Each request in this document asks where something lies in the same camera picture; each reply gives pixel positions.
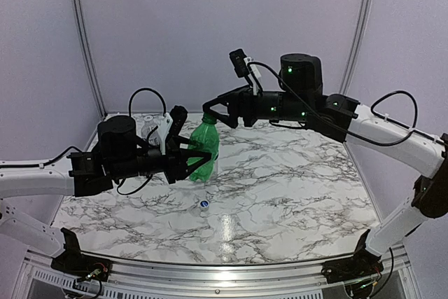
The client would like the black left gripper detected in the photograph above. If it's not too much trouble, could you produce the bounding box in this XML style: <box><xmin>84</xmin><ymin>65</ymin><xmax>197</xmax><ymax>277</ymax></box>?
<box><xmin>111</xmin><ymin>137</ymin><xmax>212</xmax><ymax>185</ymax></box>

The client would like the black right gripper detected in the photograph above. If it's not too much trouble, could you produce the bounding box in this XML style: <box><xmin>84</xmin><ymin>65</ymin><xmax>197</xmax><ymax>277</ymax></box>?
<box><xmin>203</xmin><ymin>83</ymin><xmax>312</xmax><ymax>129</ymax></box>

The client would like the green plastic bottle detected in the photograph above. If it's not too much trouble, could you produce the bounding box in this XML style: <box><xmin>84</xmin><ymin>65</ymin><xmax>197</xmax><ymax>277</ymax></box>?
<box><xmin>190</xmin><ymin>122</ymin><xmax>220</xmax><ymax>182</ymax></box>

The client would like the clear bottle blue label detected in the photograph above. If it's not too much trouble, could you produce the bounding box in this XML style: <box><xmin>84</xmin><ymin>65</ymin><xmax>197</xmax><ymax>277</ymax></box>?
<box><xmin>211</xmin><ymin>153</ymin><xmax>219</xmax><ymax>176</ymax></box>

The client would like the clear bottle white cap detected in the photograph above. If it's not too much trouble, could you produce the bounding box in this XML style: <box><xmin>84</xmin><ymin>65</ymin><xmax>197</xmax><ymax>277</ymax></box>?
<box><xmin>141</xmin><ymin>115</ymin><xmax>160</xmax><ymax>145</ymax></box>

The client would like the green bottle cap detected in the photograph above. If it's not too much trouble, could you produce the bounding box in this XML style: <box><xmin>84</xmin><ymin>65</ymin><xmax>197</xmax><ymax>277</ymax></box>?
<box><xmin>202</xmin><ymin>113</ymin><xmax>217</xmax><ymax>125</ymax></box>

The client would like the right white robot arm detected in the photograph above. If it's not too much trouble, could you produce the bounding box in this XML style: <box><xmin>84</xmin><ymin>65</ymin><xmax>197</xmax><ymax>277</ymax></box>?
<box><xmin>203</xmin><ymin>50</ymin><xmax>447</xmax><ymax>277</ymax></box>

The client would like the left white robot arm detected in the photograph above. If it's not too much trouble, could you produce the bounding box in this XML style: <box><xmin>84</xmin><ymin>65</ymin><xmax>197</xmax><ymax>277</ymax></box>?
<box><xmin>1</xmin><ymin>114</ymin><xmax>213</xmax><ymax>274</ymax></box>

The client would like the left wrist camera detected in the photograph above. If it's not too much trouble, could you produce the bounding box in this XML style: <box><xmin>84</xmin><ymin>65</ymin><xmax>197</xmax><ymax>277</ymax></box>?
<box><xmin>154</xmin><ymin>105</ymin><xmax>188</xmax><ymax>155</ymax></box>

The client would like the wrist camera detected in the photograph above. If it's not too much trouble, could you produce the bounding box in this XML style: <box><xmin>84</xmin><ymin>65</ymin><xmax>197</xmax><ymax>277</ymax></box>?
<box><xmin>229</xmin><ymin>48</ymin><xmax>263</xmax><ymax>96</ymax></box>
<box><xmin>154</xmin><ymin>105</ymin><xmax>188</xmax><ymax>155</ymax></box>

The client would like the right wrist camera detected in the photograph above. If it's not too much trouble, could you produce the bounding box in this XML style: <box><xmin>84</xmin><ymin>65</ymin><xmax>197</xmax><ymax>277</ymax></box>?
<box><xmin>229</xmin><ymin>48</ymin><xmax>263</xmax><ymax>96</ymax></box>

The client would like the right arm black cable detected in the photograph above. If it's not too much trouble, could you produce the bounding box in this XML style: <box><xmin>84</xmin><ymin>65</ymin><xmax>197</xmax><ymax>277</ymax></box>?
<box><xmin>248</xmin><ymin>61</ymin><xmax>419</xmax><ymax>146</ymax></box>

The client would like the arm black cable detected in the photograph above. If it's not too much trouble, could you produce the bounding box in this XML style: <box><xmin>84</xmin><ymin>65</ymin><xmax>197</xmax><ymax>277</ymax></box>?
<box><xmin>128</xmin><ymin>88</ymin><xmax>167</xmax><ymax>118</ymax></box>
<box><xmin>248</xmin><ymin>61</ymin><xmax>419</xmax><ymax>146</ymax></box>

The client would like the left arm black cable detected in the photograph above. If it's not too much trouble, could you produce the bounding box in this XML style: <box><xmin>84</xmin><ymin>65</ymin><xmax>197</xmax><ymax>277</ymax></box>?
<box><xmin>128</xmin><ymin>88</ymin><xmax>167</xmax><ymax>118</ymax></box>

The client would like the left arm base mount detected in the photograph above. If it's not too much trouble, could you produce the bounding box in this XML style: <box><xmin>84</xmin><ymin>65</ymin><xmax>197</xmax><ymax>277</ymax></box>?
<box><xmin>50</xmin><ymin>228</ymin><xmax>111</xmax><ymax>282</ymax></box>

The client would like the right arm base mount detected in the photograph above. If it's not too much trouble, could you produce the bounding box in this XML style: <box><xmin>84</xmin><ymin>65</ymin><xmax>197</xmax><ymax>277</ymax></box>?
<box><xmin>321</xmin><ymin>230</ymin><xmax>384</xmax><ymax>284</ymax></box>

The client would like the aluminium front rail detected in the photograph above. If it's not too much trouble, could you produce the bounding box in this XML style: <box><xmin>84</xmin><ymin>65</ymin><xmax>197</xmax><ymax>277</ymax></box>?
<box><xmin>12</xmin><ymin>246</ymin><xmax>421</xmax><ymax>298</ymax></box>

